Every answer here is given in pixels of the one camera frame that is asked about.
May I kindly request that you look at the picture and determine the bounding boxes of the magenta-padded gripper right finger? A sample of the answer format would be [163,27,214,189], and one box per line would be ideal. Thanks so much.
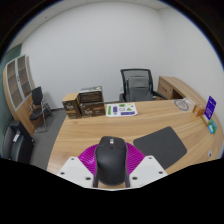
[124,141,168,189]

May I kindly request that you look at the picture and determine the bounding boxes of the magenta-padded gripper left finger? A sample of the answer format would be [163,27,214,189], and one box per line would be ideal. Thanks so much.
[57,143,100,188]

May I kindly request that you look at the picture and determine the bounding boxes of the black computer mouse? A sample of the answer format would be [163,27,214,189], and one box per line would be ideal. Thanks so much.
[92,135,131,188]

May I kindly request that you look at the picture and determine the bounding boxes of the dark grey mouse pad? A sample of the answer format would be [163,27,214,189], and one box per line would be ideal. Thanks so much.
[132,125,188,170]

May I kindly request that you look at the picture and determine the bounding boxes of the wide brown cardboard box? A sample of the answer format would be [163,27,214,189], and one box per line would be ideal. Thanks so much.
[79,101,107,118]

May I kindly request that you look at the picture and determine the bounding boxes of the tall brown cardboard box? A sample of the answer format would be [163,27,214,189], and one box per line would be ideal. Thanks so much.
[61,92,83,120]

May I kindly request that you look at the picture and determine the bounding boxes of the black leather office chair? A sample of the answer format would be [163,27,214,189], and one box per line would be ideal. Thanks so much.
[0,119,35,165]

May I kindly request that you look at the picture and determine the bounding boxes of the printed paper sheet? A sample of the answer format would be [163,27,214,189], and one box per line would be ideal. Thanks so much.
[105,102,139,118]

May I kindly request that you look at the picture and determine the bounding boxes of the round grey disc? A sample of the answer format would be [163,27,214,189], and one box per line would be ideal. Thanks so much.
[173,98,190,112]

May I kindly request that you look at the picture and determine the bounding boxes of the black display box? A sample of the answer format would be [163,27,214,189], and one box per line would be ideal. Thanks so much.
[77,85,104,104]

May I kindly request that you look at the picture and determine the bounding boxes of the small green packet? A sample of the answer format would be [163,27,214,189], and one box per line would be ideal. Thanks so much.
[207,118,218,135]

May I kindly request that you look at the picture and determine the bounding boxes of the small orange box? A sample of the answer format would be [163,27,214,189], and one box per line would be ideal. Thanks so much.
[192,104,206,118]

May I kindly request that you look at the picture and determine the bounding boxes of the black metal-legged chair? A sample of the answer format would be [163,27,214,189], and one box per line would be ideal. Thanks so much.
[28,86,54,133]

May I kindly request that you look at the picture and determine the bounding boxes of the black mesh office chair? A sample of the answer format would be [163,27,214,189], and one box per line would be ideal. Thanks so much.
[119,68,168,103]

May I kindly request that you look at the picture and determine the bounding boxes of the wooden side desk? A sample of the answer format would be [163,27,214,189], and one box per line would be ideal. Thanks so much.
[156,75,208,106]

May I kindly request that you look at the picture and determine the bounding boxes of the purple sign card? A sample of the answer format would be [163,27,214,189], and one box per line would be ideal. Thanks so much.
[203,95,218,121]

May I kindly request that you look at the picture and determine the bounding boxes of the wooden shelf cabinet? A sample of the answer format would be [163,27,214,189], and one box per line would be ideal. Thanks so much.
[2,54,37,136]

